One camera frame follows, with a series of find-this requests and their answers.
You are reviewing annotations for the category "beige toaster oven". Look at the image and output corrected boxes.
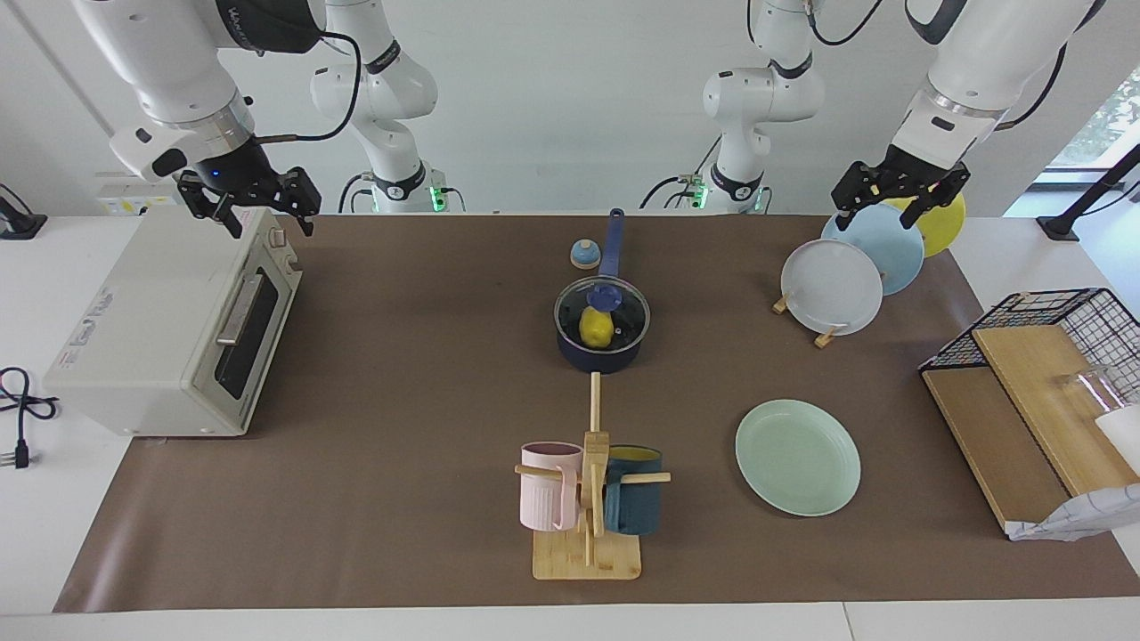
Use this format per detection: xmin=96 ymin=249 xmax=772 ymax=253
xmin=43 ymin=205 xmax=304 ymax=437

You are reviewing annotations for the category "mint green plate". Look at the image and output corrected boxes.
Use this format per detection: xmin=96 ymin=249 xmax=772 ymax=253
xmin=735 ymin=399 xmax=862 ymax=517

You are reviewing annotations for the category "glass lid with blue knob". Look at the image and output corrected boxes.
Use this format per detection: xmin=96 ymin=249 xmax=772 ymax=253
xmin=554 ymin=276 xmax=651 ymax=350

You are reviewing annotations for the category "clear drinking glass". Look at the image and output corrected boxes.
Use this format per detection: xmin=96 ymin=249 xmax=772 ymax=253
xmin=1055 ymin=365 xmax=1132 ymax=419

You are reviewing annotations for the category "white power strip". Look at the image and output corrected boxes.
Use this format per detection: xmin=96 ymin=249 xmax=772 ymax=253
xmin=96 ymin=172 xmax=183 ymax=217

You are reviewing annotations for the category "white plastic container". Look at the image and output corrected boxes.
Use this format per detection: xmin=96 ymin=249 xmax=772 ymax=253
xmin=1094 ymin=405 xmax=1140 ymax=473

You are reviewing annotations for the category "brown table mat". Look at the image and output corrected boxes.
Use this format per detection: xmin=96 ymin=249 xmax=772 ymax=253
xmin=53 ymin=214 xmax=1140 ymax=613

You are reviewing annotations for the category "light wooden shelf board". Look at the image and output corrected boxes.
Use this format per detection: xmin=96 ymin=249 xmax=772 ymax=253
xmin=971 ymin=325 xmax=1140 ymax=498

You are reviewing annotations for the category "white checked cloth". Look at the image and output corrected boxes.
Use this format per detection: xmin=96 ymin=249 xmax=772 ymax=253
xmin=1006 ymin=483 xmax=1140 ymax=542

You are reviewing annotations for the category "black angled stand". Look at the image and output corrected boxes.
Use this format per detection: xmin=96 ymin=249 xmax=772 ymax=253
xmin=1038 ymin=142 xmax=1140 ymax=241

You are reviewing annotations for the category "dark teal mug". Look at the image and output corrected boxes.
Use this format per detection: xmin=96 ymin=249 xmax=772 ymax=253
xmin=603 ymin=444 xmax=664 ymax=536

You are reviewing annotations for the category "grey plate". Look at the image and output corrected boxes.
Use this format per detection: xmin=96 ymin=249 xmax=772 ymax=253
xmin=781 ymin=239 xmax=884 ymax=337

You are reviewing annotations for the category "light blue plate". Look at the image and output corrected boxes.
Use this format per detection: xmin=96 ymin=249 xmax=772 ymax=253
xmin=820 ymin=202 xmax=925 ymax=296

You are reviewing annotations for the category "wooden mug tree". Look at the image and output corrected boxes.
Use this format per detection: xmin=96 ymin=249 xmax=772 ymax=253
xmin=514 ymin=372 xmax=672 ymax=581

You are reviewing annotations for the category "dark wooden shelf board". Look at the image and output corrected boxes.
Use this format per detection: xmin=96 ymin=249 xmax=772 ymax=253
xmin=922 ymin=367 xmax=1070 ymax=535

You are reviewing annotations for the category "pink ribbed mug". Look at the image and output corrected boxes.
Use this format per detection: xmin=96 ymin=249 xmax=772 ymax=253
xmin=519 ymin=442 xmax=586 ymax=532

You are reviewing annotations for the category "window with green view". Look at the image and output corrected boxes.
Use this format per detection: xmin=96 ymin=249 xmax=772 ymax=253
xmin=1051 ymin=67 xmax=1140 ymax=170

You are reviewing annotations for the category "black power cable with plug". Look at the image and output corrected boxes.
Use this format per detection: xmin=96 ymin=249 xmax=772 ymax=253
xmin=0 ymin=367 xmax=60 ymax=470

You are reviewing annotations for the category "dark blue saucepan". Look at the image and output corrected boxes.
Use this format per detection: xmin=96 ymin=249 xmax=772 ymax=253
xmin=554 ymin=207 xmax=651 ymax=375

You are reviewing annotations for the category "black wire basket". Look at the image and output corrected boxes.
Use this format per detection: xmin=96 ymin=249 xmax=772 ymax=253
xmin=919 ymin=288 xmax=1140 ymax=412

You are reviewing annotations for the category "yellow potato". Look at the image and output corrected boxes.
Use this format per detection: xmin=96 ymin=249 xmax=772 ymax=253
xmin=579 ymin=307 xmax=615 ymax=350

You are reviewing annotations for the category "yellow plate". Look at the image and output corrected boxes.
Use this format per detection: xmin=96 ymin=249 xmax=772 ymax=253
xmin=882 ymin=191 xmax=967 ymax=259

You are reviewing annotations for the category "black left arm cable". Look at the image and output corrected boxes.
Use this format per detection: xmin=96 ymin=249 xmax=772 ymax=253
xmin=996 ymin=40 xmax=1070 ymax=133

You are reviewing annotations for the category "wooden plate rack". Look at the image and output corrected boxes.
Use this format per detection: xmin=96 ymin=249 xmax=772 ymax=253
xmin=771 ymin=289 xmax=843 ymax=350

